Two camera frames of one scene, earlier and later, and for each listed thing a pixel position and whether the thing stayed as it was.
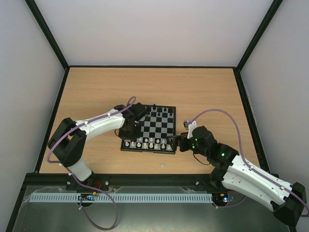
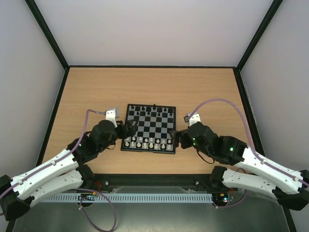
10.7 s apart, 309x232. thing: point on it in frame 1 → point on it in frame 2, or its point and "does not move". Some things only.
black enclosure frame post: x=48 y=34 does not move
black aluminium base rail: x=141 y=180 does not move
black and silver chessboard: x=159 y=123 does not move
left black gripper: x=123 y=136 → x=132 y=132
